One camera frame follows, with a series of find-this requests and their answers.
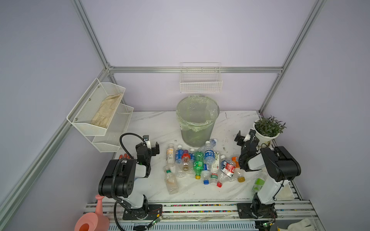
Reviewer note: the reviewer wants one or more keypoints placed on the pink watering can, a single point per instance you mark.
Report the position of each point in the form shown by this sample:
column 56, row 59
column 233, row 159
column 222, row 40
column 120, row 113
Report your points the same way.
column 94, row 221

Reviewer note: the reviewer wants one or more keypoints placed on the green soda bottle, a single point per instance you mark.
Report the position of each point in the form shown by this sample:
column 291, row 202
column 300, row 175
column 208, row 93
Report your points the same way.
column 198, row 164

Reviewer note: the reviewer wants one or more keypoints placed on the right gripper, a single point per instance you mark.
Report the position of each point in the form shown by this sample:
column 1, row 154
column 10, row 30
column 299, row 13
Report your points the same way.
column 245, row 143

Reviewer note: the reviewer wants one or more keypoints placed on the white glove at rail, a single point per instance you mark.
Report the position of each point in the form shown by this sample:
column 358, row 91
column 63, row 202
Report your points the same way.
column 303, row 225

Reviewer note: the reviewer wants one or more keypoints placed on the orange work glove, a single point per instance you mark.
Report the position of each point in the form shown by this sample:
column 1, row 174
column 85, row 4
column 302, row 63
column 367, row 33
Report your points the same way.
column 126, row 156

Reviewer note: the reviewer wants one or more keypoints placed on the beige cloth in shelf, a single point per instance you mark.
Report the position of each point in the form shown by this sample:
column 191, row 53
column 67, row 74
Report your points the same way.
column 105, row 113

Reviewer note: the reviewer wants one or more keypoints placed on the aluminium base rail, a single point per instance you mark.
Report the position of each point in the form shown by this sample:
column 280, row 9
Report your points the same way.
column 215, row 216

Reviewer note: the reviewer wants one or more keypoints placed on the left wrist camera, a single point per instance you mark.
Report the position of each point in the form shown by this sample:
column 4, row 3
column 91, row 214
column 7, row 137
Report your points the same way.
column 147, row 141

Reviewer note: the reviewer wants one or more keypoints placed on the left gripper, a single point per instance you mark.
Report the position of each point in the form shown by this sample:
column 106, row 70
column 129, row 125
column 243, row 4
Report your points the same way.
column 147, row 150

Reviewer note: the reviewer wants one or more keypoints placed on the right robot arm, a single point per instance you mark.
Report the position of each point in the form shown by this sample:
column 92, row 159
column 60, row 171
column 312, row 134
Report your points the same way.
column 281, row 169

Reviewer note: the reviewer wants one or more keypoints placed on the pepsi bottle blue cap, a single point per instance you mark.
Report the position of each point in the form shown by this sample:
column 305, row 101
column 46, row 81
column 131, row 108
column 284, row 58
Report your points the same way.
column 205, row 174

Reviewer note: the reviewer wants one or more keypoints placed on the white wire wall basket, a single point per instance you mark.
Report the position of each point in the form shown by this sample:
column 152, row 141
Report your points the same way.
column 200, row 78

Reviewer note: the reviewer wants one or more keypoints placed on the green white label bottle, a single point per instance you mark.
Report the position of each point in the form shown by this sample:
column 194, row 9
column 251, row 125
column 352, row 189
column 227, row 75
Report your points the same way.
column 215, row 169

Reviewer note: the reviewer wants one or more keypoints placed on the clear bottle near bin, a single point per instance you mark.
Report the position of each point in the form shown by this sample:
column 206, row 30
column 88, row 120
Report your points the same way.
column 211, row 143

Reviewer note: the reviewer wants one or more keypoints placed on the white two-tier mesh shelf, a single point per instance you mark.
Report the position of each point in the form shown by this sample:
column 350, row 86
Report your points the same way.
column 104, row 140

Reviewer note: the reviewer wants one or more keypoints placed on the orange label yellow cap bottle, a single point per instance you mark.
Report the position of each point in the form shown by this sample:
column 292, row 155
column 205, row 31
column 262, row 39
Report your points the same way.
column 238, row 172

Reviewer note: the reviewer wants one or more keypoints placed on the red label clear bottle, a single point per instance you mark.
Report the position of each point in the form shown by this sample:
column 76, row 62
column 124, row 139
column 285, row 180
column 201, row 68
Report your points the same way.
column 226, row 170

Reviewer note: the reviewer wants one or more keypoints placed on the grey bin with green liner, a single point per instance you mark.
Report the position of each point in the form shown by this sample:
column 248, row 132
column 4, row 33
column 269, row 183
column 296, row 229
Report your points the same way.
column 196, row 115

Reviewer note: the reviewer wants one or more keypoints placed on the blue label bottle left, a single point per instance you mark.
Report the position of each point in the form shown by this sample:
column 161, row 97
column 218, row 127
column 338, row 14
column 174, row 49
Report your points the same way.
column 178, row 154

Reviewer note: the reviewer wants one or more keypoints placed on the lime label bottle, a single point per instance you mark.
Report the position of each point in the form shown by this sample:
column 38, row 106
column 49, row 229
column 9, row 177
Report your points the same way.
column 260, row 180

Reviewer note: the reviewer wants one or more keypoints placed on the beige label small bottle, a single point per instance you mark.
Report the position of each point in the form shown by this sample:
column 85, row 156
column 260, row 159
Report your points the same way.
column 170, row 161

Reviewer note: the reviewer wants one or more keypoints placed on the blue label water bottle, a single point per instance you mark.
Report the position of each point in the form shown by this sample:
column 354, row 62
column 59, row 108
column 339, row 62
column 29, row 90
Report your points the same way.
column 209, row 155

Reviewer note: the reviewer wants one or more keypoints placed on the potted green plant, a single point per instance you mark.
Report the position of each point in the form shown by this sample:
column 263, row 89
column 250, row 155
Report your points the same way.
column 267, row 129

